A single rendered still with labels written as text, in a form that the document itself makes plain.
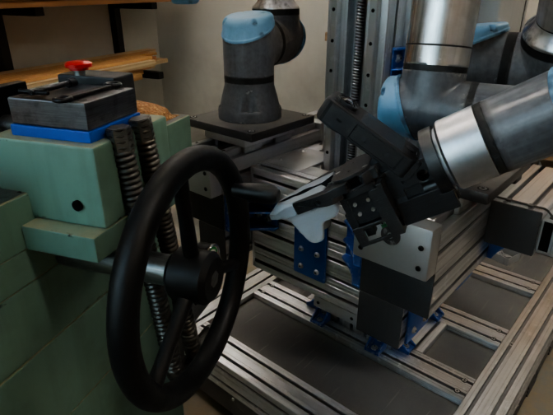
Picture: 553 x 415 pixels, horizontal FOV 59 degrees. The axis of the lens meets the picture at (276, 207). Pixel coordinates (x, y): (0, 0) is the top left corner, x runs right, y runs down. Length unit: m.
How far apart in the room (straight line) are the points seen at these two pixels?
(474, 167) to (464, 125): 0.04
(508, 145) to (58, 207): 0.45
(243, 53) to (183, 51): 3.37
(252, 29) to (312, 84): 2.82
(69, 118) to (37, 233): 0.13
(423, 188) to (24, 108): 0.42
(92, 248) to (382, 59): 0.69
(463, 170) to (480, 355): 1.00
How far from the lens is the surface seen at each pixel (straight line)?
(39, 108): 0.55
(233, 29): 1.11
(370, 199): 0.53
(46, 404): 0.70
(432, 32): 0.60
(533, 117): 0.49
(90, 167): 0.52
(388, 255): 0.81
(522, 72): 0.83
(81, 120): 0.52
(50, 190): 0.57
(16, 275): 0.60
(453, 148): 0.49
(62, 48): 3.86
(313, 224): 0.56
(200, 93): 4.43
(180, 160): 0.47
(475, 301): 1.66
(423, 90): 0.60
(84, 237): 0.53
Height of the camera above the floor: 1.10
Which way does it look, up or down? 25 degrees down
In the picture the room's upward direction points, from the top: straight up
